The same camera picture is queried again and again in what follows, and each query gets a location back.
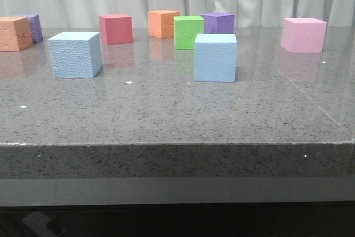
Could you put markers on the purple foam cube right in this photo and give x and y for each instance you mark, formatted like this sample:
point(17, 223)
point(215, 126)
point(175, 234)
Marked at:
point(218, 22)

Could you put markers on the textured light blue foam cube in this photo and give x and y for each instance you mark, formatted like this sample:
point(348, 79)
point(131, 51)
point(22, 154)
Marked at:
point(75, 54)

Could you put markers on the red foam cube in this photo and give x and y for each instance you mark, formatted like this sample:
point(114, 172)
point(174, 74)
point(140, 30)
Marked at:
point(116, 28)

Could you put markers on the purple foam cube left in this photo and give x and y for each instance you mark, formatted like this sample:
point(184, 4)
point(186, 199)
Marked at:
point(35, 26)

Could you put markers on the pink foam cube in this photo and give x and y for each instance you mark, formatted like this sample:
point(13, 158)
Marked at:
point(303, 35)

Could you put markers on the green foam cube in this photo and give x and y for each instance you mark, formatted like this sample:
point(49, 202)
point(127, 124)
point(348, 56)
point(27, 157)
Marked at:
point(186, 29)

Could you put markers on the smooth light blue foam cube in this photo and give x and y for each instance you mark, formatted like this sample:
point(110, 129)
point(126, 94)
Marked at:
point(215, 57)

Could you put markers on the purple foam cube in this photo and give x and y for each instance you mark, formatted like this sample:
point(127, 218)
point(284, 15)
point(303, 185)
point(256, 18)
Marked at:
point(218, 22)
point(35, 26)

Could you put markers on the dented orange foam cube left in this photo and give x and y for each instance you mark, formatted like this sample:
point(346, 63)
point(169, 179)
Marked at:
point(15, 33)

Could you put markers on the orange foam cube centre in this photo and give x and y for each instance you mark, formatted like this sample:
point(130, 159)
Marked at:
point(161, 23)

